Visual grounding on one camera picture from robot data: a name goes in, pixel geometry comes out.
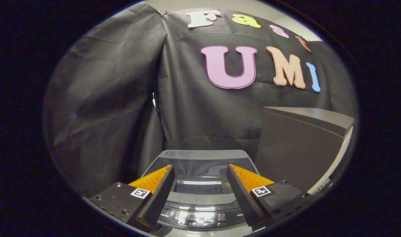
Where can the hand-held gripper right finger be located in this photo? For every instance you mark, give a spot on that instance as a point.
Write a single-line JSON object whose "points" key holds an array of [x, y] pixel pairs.
{"points": [[243, 194]]}

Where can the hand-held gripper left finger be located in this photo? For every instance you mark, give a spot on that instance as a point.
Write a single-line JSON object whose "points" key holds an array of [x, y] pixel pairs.
{"points": [[159, 197]]}

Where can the dark grey washing machine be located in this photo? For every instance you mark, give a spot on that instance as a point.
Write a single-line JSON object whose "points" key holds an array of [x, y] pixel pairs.
{"points": [[200, 215]]}

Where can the black backdrop cloth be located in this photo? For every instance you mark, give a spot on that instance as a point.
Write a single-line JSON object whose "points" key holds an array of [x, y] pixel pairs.
{"points": [[105, 98]]}

